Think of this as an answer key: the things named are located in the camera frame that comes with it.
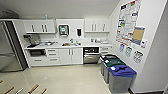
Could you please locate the chrome sink faucet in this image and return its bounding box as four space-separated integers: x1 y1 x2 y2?
68 38 74 44

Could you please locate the large wall poster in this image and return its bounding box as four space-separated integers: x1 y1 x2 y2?
115 0 143 46

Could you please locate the bin with green lid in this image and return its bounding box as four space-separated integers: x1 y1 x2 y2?
102 58 128 84

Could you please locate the stainless steel refrigerator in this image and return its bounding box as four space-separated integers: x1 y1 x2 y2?
0 19 30 73

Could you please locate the orange and blue poster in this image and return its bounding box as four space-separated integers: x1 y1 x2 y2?
131 26 147 48

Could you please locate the small wall poster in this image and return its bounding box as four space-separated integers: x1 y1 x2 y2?
118 43 126 54
132 49 145 65
124 46 133 58

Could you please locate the steel paper towel dispenser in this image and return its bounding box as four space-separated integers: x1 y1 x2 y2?
58 23 70 37

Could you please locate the stainless steel dishwasher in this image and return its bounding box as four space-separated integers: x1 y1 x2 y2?
82 46 101 65

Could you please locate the black built-in microwave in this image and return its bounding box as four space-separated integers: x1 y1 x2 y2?
29 49 47 57

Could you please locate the grey bin blue lid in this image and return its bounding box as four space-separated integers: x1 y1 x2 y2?
107 64 138 94

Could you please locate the black soap dispenser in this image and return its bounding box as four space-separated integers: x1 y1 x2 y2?
76 28 83 37

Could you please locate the white wall cabinet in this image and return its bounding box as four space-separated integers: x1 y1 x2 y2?
83 18 112 34
22 18 57 35

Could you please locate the white double-door base cabinet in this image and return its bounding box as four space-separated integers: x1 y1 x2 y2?
58 47 84 66

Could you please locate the dark storage box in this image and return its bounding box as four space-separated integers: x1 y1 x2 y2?
0 9 20 20

